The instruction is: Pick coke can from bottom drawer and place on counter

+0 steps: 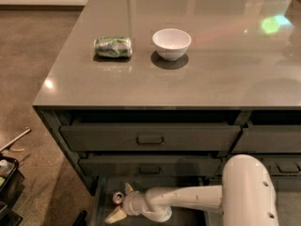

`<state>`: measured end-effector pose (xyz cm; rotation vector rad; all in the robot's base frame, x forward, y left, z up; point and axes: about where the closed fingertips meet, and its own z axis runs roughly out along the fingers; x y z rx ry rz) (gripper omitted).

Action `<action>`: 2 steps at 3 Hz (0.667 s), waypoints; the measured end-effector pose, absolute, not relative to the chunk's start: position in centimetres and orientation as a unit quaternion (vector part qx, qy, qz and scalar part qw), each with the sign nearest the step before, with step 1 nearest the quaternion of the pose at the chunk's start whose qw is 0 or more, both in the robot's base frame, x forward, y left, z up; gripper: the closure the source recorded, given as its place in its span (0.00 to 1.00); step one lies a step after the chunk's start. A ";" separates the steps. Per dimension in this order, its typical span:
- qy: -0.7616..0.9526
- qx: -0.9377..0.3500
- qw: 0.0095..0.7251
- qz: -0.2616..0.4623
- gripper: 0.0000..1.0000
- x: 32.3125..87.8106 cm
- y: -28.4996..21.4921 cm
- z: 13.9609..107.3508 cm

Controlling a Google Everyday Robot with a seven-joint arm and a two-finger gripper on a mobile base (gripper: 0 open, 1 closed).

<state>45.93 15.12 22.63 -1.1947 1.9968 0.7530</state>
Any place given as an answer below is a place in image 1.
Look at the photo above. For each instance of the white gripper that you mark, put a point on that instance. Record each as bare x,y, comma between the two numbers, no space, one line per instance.
131,201

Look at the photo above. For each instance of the red coke can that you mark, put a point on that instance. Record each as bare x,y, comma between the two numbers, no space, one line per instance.
118,198

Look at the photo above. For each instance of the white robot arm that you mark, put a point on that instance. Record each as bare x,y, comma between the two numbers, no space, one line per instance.
246,197

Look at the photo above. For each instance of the open bottom grey drawer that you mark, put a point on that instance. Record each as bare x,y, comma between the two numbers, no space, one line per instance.
180,216

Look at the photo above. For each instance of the middle left grey drawer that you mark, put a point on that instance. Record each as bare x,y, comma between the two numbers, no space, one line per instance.
149,165

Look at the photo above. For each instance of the black object at bottom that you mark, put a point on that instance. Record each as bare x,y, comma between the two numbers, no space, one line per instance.
81,219

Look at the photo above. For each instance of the top left grey drawer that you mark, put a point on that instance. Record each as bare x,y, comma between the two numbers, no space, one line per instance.
146,137

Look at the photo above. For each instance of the grey counter cabinet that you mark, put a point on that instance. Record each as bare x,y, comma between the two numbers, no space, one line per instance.
243,65

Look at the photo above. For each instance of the crushed green soda can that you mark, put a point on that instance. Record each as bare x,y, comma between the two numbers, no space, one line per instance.
113,47

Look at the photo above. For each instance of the middle right grey drawer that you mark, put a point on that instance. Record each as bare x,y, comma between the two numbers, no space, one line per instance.
274,166

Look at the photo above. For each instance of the bottom right grey drawer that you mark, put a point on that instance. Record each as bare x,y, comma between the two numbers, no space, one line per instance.
281,184

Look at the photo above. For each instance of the top right grey drawer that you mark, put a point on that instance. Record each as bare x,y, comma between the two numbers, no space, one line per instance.
269,139

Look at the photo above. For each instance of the black tray with items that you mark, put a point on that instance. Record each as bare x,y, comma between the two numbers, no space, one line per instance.
10,190

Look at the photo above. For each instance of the metal rod on floor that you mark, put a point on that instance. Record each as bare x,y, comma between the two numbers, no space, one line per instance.
10,144

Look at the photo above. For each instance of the small plastic bottle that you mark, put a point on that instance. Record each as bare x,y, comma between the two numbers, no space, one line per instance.
6,167

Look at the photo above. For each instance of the white bowl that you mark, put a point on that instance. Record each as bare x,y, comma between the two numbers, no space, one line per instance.
171,43

